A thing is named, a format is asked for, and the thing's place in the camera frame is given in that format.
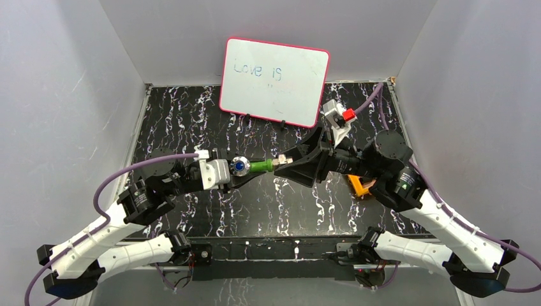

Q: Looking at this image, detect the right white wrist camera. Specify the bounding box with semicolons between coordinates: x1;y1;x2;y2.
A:
322;99;357;148

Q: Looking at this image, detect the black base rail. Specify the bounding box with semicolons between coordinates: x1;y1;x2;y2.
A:
190;235;367;281

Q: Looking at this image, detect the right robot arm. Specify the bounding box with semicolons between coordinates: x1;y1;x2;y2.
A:
274;126;517;298

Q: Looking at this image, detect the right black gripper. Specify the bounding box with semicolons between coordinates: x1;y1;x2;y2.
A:
273;121;383;187

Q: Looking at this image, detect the orange parts bin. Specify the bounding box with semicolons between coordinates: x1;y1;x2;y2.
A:
347;175;376;197

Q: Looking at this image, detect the pink framed whiteboard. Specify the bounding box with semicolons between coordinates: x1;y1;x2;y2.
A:
219;37;330;128

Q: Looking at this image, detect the silver hex nut fitting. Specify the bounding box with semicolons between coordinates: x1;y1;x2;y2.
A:
272;154;293;168

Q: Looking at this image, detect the green water faucet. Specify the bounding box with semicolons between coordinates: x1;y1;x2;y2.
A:
230;156;274;177

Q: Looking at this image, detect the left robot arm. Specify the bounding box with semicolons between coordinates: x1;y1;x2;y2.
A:
29;150;210;300

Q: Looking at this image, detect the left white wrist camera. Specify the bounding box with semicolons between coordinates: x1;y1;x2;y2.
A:
194;149;231;190

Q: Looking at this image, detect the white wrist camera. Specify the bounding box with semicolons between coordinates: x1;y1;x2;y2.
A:
322;99;357;148
194;149;231;190

